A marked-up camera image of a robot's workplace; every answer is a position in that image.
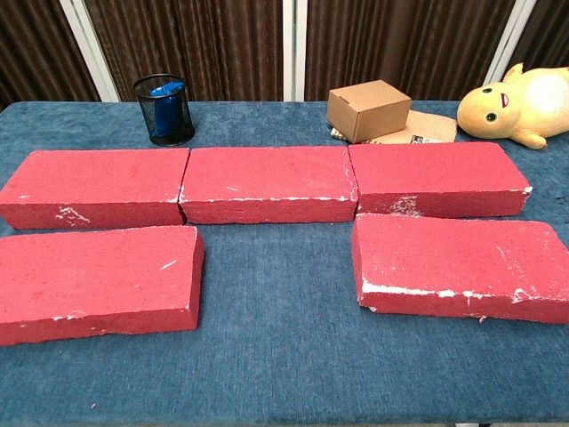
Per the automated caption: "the red foam brick chipped edge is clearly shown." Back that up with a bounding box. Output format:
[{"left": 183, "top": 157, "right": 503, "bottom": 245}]
[{"left": 350, "top": 213, "right": 569, "bottom": 329}]

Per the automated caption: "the red foam brick white scratch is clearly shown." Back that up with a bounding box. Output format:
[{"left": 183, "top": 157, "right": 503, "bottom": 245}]
[{"left": 0, "top": 224, "right": 206, "bottom": 347}]

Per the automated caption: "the blue tablecloth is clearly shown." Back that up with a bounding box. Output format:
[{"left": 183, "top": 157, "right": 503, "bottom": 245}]
[{"left": 0, "top": 100, "right": 569, "bottom": 427}]

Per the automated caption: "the small cardboard box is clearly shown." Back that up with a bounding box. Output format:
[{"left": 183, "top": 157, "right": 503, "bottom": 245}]
[{"left": 326, "top": 79, "right": 413, "bottom": 145}]

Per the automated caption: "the black mesh pen cup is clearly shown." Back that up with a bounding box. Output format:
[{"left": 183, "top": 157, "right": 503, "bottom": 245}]
[{"left": 132, "top": 73, "right": 196, "bottom": 148}]

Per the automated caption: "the blue object in cup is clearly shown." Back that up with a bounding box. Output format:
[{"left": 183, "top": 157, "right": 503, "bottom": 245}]
[{"left": 148, "top": 81, "right": 185, "bottom": 137}]

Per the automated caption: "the brown pleated curtain panel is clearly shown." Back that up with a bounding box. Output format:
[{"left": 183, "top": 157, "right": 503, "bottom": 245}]
[
  {"left": 510, "top": 0, "right": 569, "bottom": 75},
  {"left": 84, "top": 0, "right": 285, "bottom": 102},
  {"left": 0, "top": 0, "right": 101, "bottom": 112},
  {"left": 304, "top": 0, "right": 519, "bottom": 102}
]

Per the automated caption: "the yellow plush toy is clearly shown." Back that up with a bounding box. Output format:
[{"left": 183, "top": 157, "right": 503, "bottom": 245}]
[{"left": 456, "top": 61, "right": 569, "bottom": 151}]

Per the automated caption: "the white partition post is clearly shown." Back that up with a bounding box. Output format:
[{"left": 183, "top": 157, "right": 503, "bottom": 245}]
[
  {"left": 281, "top": 0, "right": 308, "bottom": 101},
  {"left": 60, "top": 0, "right": 121, "bottom": 102},
  {"left": 484, "top": 0, "right": 539, "bottom": 84}
]

